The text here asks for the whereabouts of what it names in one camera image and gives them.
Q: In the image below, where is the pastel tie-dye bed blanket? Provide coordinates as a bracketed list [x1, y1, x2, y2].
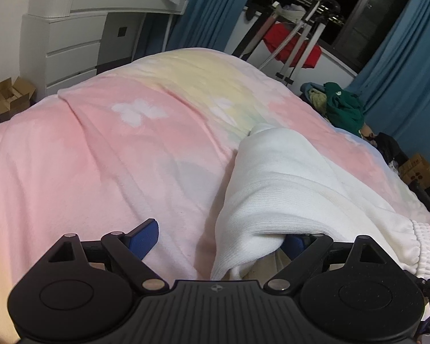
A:
[0, 46, 430, 344]

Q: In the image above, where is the right blue curtain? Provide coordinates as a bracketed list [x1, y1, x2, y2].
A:
[347, 0, 430, 162]

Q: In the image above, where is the green garment pile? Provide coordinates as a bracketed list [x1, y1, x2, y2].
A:
[300, 82, 365, 137]

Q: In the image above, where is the cardboard box on floor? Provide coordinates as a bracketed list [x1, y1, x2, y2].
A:
[0, 77, 36, 121]

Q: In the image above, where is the blue curtain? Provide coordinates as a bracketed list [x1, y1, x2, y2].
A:
[139, 0, 263, 58]
[347, 0, 430, 162]

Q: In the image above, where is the white sweatshirt garment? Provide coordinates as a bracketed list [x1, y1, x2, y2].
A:
[211, 124, 430, 281]

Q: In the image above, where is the white dressing table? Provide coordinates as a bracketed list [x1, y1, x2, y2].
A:
[19, 0, 189, 101]

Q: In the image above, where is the red garment on rack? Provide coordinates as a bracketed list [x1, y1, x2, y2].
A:
[262, 23, 322, 69]

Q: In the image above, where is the black sofa chair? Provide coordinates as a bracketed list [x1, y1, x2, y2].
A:
[361, 128, 430, 212]

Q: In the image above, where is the left blue curtain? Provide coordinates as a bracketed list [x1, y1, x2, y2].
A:
[139, 0, 263, 58]

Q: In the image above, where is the brown paper bag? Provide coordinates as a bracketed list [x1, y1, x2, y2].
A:
[399, 153, 430, 189]

